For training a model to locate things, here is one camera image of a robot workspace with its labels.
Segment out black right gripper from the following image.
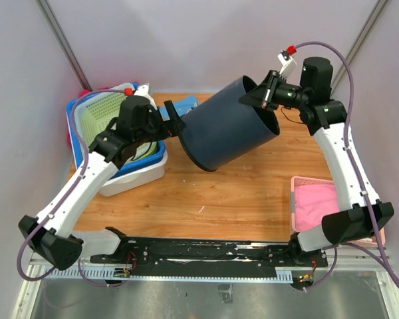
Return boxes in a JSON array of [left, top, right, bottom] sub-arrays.
[[239, 70, 309, 111]]

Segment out large dark blue cylindrical container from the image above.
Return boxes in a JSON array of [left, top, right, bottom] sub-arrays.
[[179, 76, 280, 171]]

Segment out white perforated plastic basket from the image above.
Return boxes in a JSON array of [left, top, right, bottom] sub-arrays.
[[73, 86, 144, 157]]

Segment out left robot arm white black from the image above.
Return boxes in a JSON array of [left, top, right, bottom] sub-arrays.
[[19, 95, 184, 270]]

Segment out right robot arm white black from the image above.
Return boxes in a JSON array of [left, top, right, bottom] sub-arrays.
[[240, 53, 394, 266]]

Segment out blue printed cloth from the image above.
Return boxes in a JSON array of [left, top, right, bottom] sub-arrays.
[[174, 95, 200, 116]]

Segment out blue plastic bin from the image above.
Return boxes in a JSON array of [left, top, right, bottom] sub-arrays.
[[66, 82, 166, 178]]

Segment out green plastic basin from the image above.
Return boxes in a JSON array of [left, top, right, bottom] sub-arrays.
[[127, 142, 158, 163]]

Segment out white plastic tub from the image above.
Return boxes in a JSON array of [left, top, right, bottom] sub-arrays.
[[98, 151, 168, 197]]

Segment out magenta object behind bins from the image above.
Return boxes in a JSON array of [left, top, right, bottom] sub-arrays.
[[66, 89, 90, 146]]

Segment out pink towel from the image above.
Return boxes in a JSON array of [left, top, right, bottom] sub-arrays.
[[295, 184, 339, 231]]

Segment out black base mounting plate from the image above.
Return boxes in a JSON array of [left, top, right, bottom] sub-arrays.
[[90, 237, 328, 282]]

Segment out pink perforated basket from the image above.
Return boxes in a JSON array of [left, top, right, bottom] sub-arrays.
[[290, 176, 378, 252]]

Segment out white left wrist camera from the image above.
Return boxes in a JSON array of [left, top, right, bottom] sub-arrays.
[[134, 83, 156, 106]]

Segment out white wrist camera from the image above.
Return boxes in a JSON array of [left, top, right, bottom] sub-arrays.
[[134, 83, 156, 106], [277, 51, 297, 80]]

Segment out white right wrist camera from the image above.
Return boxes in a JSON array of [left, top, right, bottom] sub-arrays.
[[277, 51, 297, 80]]

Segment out white slotted cable duct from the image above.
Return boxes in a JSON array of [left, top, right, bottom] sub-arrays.
[[41, 265, 293, 284]]

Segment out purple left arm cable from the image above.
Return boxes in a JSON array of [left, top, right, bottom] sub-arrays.
[[17, 87, 134, 283]]

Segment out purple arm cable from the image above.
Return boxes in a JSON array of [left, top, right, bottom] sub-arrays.
[[17, 87, 134, 283], [287, 41, 399, 292]]

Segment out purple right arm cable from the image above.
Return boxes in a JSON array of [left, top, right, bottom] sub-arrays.
[[287, 41, 399, 292]]

